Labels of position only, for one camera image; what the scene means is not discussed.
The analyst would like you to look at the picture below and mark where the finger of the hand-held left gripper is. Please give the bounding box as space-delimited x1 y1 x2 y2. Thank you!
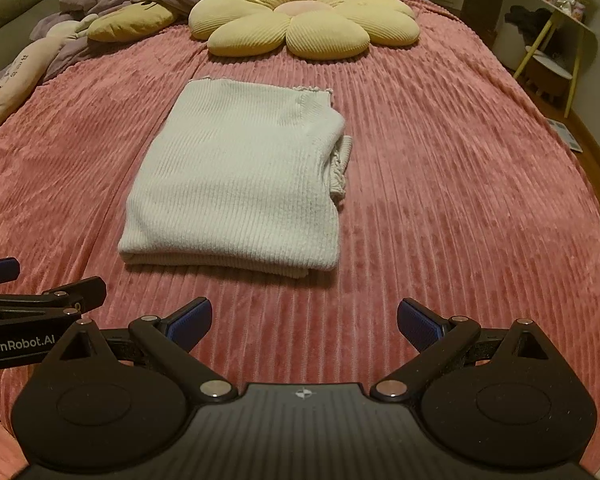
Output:
0 257 21 287
0 275 108 322

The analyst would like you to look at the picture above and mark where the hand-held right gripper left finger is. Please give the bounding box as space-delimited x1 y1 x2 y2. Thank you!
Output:
59 297 237 405

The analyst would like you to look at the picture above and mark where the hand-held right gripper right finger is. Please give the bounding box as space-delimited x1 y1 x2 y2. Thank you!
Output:
370 298 551 404

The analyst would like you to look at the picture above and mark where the white knit sweater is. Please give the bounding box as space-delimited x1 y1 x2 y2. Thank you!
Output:
117 76 354 279

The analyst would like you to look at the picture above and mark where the pink ribbed blanket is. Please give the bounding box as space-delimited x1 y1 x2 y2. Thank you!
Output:
0 0 600 480

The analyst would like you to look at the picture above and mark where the cream long plush toy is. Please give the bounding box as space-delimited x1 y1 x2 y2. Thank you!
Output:
0 13 99 147

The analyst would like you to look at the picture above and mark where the green sofa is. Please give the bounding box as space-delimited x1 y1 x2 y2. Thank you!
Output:
0 0 64 92

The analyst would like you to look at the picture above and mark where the small yellow pillow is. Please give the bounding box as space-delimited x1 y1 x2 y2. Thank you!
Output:
86 0 180 43

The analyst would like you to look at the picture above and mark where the yellow-legged side table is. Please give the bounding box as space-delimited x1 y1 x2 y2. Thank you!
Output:
512 0 599 122

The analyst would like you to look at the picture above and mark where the yellow flower-shaped pillow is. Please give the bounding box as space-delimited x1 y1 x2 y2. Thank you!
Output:
187 0 421 60

